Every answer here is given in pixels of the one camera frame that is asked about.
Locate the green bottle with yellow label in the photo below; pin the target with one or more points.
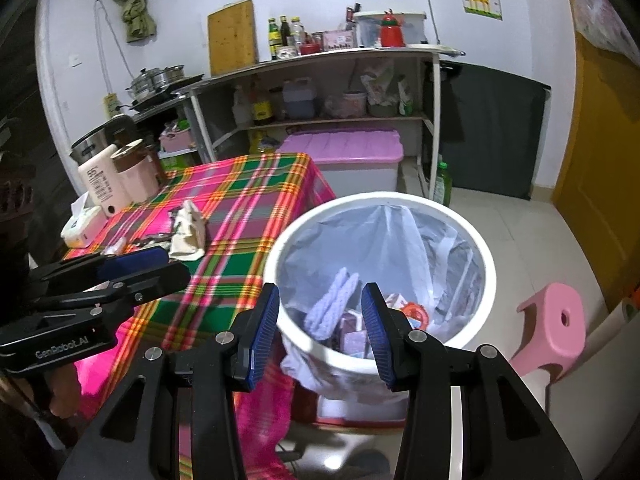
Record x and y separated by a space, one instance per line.
273 40

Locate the lavender sponge cloth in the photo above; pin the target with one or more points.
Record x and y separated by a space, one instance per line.
327 305

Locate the stainless steel electric kettle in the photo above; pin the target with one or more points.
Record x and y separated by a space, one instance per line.
95 137

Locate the yellow wooden door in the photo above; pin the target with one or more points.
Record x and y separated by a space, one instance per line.
600 170

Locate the person's left hand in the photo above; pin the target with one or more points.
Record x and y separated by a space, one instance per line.
65 390

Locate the green plastic bottle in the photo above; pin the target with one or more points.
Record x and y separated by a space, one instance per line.
442 185

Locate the clear plastic bin bag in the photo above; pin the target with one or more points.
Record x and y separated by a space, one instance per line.
425 260

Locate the red thermos jug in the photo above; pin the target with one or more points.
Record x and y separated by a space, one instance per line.
391 32

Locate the knife holder with knives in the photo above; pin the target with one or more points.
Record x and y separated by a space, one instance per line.
352 16

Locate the red round plastic lid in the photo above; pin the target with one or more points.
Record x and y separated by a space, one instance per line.
422 310

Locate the wooden cutting board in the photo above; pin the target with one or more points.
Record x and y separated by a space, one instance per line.
232 37

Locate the dark glass bottle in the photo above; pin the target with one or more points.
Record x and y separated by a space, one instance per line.
285 32

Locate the black cloth covered cabinet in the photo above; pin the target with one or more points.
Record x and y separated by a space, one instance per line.
490 130

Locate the grey kitchen counter shelf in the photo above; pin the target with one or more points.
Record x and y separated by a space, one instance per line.
310 56

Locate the green hanging cloth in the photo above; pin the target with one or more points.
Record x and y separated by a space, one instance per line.
132 10

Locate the clear plastic storage box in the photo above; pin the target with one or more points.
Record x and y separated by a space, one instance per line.
415 30

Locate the cream snack wrapper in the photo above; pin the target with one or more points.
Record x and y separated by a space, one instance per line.
187 232

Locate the pink lidded storage box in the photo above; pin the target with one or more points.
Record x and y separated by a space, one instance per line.
350 145

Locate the clear glass bottle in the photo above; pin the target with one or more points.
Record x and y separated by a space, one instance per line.
297 31

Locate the white plastic bottle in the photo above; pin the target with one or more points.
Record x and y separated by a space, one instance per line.
242 107

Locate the white round trash bin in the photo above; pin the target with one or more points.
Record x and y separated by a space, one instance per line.
380 197

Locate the pink plastic stool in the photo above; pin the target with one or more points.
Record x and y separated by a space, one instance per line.
550 320

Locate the pink box on counter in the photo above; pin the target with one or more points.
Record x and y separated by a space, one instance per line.
339 40

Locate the small pink container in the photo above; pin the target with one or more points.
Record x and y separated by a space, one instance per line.
176 140

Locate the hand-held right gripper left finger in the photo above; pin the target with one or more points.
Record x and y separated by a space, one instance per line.
262 340

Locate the pink green plaid tablecloth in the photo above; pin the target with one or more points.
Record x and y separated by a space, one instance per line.
225 240

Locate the hanging plastic bag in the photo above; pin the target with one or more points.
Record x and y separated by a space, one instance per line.
605 10

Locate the white tissue pack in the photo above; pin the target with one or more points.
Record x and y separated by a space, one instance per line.
80 225

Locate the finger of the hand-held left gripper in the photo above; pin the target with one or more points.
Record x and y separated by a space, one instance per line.
135 260
160 280

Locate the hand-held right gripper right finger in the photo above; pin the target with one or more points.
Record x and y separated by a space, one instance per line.
377 345

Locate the purple liquid jug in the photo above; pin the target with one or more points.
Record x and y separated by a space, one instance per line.
299 102

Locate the white wall switch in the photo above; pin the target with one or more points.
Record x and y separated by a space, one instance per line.
75 61

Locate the pink jug with brown lid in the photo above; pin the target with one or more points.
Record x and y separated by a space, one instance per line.
135 175

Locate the pink small bucket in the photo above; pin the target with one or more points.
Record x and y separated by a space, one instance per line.
354 105

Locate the cream electric warmer jug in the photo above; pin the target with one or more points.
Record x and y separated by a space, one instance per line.
100 180

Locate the crumpled white plastic bag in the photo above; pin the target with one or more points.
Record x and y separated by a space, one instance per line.
377 82

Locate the yellow power strip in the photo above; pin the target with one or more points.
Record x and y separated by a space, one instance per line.
110 105

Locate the green white detergent bottle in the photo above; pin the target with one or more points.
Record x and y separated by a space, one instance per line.
405 100

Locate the soy sauce bottle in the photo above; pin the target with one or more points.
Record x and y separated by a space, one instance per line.
261 110

